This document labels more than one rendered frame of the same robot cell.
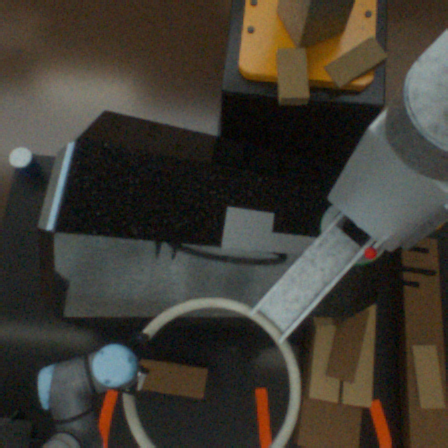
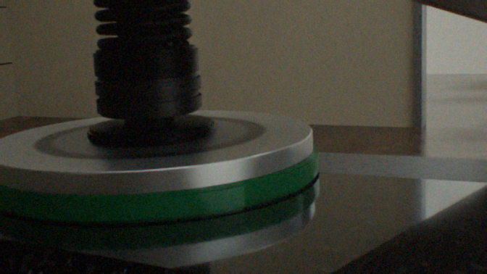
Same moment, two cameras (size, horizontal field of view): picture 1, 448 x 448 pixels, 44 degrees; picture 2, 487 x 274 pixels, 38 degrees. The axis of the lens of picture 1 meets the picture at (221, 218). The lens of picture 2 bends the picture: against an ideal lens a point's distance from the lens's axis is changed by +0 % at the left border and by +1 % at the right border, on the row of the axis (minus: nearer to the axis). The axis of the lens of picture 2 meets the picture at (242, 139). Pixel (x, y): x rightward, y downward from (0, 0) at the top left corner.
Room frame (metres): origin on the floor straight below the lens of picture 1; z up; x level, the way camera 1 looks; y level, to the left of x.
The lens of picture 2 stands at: (0.93, -0.20, 0.93)
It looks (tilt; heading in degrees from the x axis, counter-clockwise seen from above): 11 degrees down; 202
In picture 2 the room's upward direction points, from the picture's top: 3 degrees counter-clockwise
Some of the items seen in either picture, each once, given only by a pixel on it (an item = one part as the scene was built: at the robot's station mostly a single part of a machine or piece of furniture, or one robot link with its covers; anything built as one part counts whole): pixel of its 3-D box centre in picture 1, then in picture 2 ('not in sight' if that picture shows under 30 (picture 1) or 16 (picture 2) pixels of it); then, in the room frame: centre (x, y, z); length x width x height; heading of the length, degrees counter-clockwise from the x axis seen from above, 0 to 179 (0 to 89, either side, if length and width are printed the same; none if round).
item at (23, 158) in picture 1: (24, 162); not in sight; (1.01, 0.94, 0.08); 0.10 x 0.10 x 0.13
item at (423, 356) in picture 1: (427, 376); not in sight; (0.13, -0.89, 0.13); 0.25 x 0.10 x 0.01; 4
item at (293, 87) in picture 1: (292, 76); not in sight; (1.09, -0.23, 0.81); 0.20 x 0.10 x 0.05; 4
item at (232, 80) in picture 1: (294, 81); not in sight; (1.34, -0.29, 0.37); 0.66 x 0.66 x 0.74; 86
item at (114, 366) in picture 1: (115, 367); not in sight; (0.06, 0.23, 1.18); 0.10 x 0.09 x 0.12; 110
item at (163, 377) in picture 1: (170, 378); not in sight; (0.07, 0.18, 0.07); 0.30 x 0.12 x 0.12; 84
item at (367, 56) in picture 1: (355, 62); not in sight; (1.16, -0.45, 0.80); 0.20 x 0.10 x 0.05; 124
